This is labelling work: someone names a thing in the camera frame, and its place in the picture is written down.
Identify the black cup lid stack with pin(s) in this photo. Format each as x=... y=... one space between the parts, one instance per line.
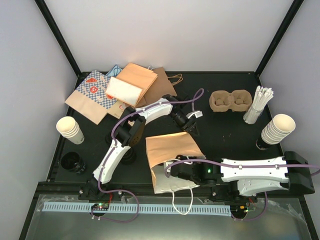
x=129 y=157

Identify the black paper coffee cup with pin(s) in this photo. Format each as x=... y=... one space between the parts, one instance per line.
x=73 y=163

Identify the folded orange paper bag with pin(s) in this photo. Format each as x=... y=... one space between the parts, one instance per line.
x=131 y=84

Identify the dark brown paper bag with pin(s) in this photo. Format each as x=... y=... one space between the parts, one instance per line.
x=161 y=86

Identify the stack of paper cups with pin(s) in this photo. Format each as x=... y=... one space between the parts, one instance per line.
x=70 y=129
x=275 y=131

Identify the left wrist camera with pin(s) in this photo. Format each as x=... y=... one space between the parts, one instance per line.
x=194 y=114

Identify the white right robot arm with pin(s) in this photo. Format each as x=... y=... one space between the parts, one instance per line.
x=290 y=172

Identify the left black frame post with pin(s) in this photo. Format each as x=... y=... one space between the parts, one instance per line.
x=46 y=13

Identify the cup of white straws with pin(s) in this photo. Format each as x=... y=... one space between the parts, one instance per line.
x=262 y=96

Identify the right stack of paper cups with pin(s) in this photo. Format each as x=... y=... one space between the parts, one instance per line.
x=275 y=131

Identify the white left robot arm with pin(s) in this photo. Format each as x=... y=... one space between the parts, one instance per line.
x=129 y=129

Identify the cream cakes printed paper bag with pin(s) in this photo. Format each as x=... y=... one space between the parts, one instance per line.
x=117 y=109

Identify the cardboard cup carrier stack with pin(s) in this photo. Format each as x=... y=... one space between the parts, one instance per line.
x=236 y=101

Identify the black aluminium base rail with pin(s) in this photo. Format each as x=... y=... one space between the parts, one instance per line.
x=89 y=191

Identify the blue checkered paper bag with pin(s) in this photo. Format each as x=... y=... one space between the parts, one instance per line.
x=90 y=99

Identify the light blue paper bag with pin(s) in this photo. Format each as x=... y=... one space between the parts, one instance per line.
x=114 y=71

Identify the left stack of paper cups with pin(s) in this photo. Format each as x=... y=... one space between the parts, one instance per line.
x=70 y=129

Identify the black frame post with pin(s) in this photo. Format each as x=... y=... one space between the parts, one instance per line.
x=286 y=22
x=46 y=13

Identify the orange kraft paper bag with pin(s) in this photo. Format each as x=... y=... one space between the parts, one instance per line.
x=163 y=150

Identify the white slotted cable duct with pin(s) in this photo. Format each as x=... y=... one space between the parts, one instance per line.
x=120 y=208

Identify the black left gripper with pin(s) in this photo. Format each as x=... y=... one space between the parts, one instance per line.
x=186 y=126

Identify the right black frame post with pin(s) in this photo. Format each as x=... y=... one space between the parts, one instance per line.
x=286 y=22

